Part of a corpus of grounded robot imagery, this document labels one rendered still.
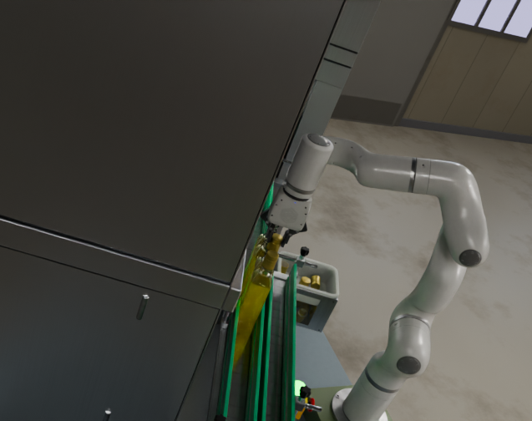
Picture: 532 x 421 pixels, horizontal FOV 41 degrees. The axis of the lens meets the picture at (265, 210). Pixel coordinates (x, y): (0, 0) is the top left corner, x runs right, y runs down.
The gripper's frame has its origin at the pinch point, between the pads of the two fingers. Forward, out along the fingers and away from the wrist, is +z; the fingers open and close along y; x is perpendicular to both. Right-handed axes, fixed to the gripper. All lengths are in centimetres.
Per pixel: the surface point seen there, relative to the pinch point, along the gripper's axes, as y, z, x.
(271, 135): -18, -55, -54
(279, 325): 11.1, 30.1, 0.0
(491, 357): 173, 135, 152
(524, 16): 215, 13, 474
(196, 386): -10.1, 30.0, -32.3
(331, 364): 40, 60, 23
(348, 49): 17, -22, 109
